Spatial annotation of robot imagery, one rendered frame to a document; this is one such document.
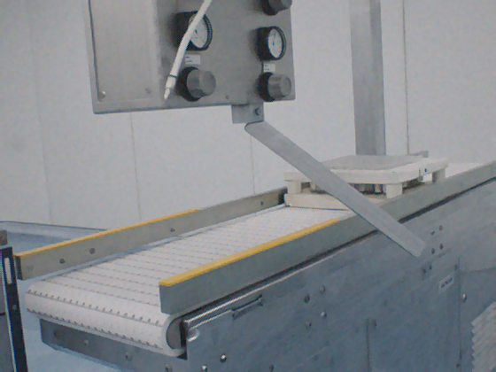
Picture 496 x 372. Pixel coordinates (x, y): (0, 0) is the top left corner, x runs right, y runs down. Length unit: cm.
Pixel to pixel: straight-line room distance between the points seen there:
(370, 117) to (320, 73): 265
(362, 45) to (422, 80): 237
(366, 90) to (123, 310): 106
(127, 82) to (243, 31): 14
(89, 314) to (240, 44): 35
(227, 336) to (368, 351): 47
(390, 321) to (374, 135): 58
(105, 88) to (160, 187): 453
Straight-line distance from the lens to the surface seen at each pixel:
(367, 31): 163
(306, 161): 78
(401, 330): 126
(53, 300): 81
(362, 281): 98
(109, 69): 63
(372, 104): 162
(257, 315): 76
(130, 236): 96
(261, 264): 75
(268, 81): 69
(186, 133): 492
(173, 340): 67
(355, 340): 109
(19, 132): 645
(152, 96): 59
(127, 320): 70
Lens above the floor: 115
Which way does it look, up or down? 8 degrees down
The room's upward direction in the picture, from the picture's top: 4 degrees counter-clockwise
